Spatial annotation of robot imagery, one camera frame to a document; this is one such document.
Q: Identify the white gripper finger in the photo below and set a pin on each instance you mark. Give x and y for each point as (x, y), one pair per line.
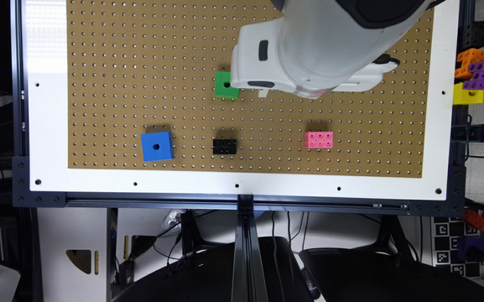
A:
(263, 93)

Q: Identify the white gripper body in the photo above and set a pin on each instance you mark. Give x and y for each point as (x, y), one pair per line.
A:
(255, 65)

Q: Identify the pink block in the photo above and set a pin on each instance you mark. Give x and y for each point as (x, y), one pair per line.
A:
(319, 139)

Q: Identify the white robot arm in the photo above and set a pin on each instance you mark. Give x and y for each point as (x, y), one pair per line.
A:
(323, 45)

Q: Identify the green block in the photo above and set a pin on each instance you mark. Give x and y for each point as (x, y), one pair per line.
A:
(223, 87)

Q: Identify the blue block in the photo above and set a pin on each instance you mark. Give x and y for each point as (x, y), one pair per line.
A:
(157, 146)

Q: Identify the yellow block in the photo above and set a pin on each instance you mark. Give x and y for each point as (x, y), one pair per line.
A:
(461, 96)

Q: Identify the orange block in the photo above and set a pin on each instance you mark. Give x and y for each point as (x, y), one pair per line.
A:
(466, 58)

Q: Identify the purple block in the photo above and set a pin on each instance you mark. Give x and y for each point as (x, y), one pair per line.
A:
(477, 80)

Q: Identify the brown pegboard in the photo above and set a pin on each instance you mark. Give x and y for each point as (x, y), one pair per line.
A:
(139, 67)

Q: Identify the black chair left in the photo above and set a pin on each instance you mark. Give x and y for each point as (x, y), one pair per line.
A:
(209, 277)

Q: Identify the black chair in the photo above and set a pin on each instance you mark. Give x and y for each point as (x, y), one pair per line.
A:
(209, 277)
(361, 276)

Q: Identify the black chair right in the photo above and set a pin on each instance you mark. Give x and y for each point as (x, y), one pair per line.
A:
(361, 276)

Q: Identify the fiducial marker board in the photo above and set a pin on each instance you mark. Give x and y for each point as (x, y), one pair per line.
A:
(445, 236)

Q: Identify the black aluminium frame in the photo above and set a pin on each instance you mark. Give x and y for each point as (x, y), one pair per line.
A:
(44, 183)

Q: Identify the black block on frame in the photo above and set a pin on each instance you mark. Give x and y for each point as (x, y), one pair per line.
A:
(471, 35)

